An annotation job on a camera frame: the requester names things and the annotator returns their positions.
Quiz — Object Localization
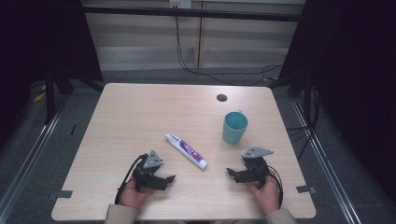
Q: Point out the black horizontal frame bar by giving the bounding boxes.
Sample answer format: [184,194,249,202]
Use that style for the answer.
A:
[81,5,304,23]

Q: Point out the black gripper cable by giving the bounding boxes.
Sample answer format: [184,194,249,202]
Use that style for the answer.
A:
[267,165,285,209]
[114,153,149,205]

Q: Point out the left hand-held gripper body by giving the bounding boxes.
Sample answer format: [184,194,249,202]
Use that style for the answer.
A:
[133,149,164,191]

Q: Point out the dark curtain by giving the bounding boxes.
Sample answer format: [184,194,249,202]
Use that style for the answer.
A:
[276,0,396,203]
[0,0,105,147]

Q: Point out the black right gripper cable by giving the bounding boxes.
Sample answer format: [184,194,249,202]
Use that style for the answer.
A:
[267,165,285,209]

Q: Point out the person's left hand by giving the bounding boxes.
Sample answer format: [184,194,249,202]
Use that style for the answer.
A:
[119,178,157,211]

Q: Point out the person's right hand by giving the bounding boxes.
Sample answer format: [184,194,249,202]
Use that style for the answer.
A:
[247,171,281,217]

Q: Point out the teal plastic cup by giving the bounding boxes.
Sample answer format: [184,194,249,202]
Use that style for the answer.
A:
[221,108,249,146]

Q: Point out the black metal stand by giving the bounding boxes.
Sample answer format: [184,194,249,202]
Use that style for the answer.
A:
[43,66,106,125]

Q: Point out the grey tape strip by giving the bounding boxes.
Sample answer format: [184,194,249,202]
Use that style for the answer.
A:
[48,189,74,201]
[295,185,317,194]

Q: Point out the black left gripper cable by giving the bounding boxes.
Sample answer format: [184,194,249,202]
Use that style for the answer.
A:
[114,153,149,205]

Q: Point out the black floor cables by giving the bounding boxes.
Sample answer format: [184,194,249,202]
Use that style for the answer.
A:
[286,88,321,161]

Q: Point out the black wall cable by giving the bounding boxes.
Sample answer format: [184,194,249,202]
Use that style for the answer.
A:
[174,15,284,87]

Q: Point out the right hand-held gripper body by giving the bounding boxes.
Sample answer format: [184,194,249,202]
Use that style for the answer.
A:
[240,146,275,189]

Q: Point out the white and purple toothpaste tube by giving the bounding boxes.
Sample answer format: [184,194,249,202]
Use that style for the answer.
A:
[164,133,209,171]

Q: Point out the white wall power outlet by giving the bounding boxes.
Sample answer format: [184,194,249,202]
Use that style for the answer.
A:
[169,0,192,9]

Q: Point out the metal floor rail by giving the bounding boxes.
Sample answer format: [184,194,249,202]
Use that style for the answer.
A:
[290,98,363,224]
[0,92,71,218]

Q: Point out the yellow floor tape piece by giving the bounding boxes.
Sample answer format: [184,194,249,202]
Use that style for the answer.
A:
[31,91,47,104]

